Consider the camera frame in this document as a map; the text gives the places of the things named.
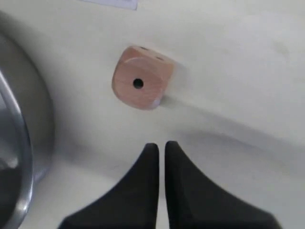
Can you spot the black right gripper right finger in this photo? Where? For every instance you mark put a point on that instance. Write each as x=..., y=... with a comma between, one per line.
x=196, y=202

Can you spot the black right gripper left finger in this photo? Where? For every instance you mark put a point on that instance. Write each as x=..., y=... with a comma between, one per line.
x=131, y=204

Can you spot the wooden die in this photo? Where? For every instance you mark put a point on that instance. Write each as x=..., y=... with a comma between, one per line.
x=141, y=77

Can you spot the round steel bowl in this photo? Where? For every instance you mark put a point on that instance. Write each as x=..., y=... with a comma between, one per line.
x=27, y=128

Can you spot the paper number game board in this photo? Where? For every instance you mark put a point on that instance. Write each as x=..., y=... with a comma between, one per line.
x=123, y=4

